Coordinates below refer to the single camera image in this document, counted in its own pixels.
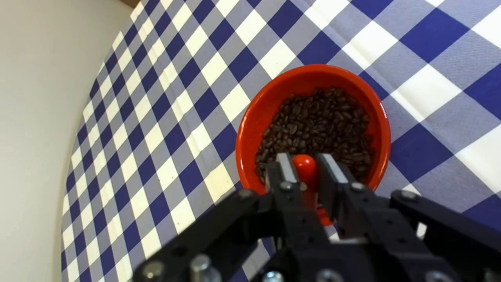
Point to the red bowl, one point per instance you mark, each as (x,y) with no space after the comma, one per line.
(255,119)

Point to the brown coffee beans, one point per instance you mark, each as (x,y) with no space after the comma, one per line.
(318,125)

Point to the blue white checkered tablecloth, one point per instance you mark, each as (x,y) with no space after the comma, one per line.
(166,103)

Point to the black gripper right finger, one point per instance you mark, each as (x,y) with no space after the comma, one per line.
(396,228)

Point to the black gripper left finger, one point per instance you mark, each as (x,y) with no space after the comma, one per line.
(291,228)

